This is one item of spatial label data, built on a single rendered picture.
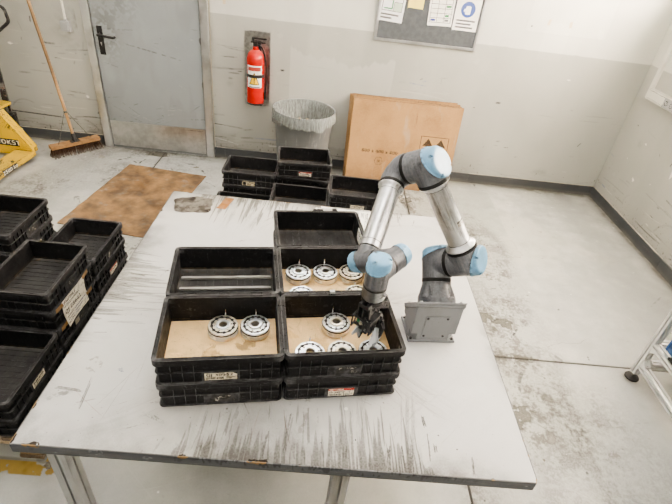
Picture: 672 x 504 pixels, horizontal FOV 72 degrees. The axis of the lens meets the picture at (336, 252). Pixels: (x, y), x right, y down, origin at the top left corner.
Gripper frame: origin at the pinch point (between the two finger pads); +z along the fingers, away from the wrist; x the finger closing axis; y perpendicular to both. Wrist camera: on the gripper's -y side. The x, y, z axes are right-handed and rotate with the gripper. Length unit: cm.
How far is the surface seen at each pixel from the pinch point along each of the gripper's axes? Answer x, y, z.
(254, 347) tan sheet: -29.3, 24.8, 6.6
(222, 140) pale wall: -294, -192, 72
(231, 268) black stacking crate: -68, 0, 7
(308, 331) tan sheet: -20.8, 6.1, 6.6
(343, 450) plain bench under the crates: 13.1, 27.9, 19.6
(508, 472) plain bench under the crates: 57, 0, 20
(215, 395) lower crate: -29, 43, 14
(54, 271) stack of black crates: -160, 34, 41
